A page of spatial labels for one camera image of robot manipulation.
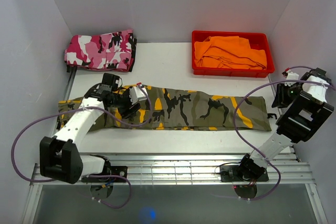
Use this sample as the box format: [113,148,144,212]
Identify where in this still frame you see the yellow camouflage trousers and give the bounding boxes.
[57,84,278,133]

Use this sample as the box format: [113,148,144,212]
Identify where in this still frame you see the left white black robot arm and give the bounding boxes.
[39,73,148,184]

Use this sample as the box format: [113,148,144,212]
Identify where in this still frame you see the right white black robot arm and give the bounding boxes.
[237,68,334,181]

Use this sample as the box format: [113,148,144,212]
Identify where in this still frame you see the pink camouflage folded trousers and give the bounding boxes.
[64,29,137,72]

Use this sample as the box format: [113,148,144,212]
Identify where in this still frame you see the red plastic bin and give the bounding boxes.
[191,30,275,78]

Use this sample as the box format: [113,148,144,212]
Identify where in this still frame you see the orange cloth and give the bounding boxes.
[194,36,267,70]

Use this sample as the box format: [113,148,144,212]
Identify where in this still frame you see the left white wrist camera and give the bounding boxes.
[129,83,148,104]

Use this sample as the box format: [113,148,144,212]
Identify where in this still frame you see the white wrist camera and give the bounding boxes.
[282,69,299,87]
[129,83,148,104]

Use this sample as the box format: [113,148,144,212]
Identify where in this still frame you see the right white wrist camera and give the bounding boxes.
[282,69,299,87]

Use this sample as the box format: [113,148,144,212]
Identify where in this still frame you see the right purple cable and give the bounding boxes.
[211,65,336,201]

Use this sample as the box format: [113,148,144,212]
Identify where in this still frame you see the purple cable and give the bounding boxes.
[10,84,153,209]
[211,65,336,201]

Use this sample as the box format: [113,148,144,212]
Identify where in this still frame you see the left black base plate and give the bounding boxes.
[81,166,128,184]

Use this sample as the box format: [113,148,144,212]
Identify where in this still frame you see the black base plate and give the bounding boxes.
[81,166,128,184]
[219,164,269,182]

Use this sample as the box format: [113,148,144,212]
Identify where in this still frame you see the aluminium rail frame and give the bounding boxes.
[22,71,328,224]

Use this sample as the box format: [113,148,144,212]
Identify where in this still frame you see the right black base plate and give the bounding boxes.
[219,164,269,182]

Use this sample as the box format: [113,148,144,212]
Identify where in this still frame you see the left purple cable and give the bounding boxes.
[10,84,153,209]

